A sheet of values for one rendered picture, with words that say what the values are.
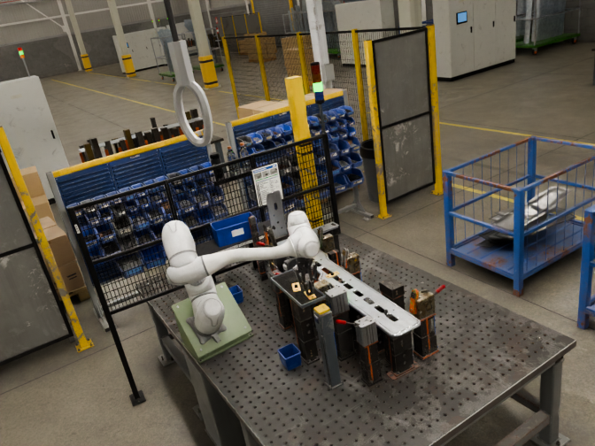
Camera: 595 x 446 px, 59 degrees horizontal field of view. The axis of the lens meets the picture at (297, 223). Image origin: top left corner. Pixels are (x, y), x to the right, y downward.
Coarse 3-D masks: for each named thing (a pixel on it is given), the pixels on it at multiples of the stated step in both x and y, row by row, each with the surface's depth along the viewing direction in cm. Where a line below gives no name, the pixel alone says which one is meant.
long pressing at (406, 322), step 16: (320, 256) 338; (320, 272) 319; (352, 288) 296; (368, 288) 293; (352, 304) 280; (368, 304) 279; (384, 304) 276; (384, 320) 264; (400, 320) 261; (416, 320) 259
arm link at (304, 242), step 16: (288, 240) 236; (304, 240) 231; (208, 256) 245; (224, 256) 245; (240, 256) 243; (256, 256) 240; (272, 256) 236; (288, 256) 237; (304, 256) 232; (208, 272) 244
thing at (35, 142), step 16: (16, 80) 820; (32, 80) 813; (0, 96) 797; (16, 96) 807; (32, 96) 819; (0, 112) 802; (16, 112) 813; (32, 112) 825; (48, 112) 837; (16, 128) 819; (32, 128) 831; (48, 128) 843; (16, 144) 825; (32, 144) 836; (48, 144) 849; (16, 160) 830; (32, 160) 842; (48, 160) 855; (64, 160) 868; (48, 192) 867
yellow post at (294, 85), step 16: (288, 80) 381; (288, 96) 390; (304, 96) 387; (304, 112) 391; (304, 128) 395; (304, 144) 399; (304, 160) 403; (304, 176) 409; (320, 208) 422; (320, 224) 427
